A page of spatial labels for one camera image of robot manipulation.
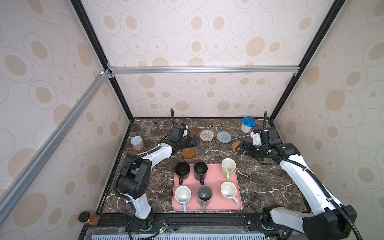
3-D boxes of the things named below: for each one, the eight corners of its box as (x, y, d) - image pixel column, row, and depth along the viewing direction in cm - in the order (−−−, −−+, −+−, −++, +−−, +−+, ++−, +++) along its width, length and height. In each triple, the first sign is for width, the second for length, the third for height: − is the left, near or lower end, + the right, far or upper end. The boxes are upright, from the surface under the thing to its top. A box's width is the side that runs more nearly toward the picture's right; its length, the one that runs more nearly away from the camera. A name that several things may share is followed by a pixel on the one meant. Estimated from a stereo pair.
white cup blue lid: (243, 134, 112) (247, 124, 104) (238, 128, 116) (241, 118, 108) (252, 131, 115) (257, 121, 106) (246, 125, 119) (251, 114, 110)
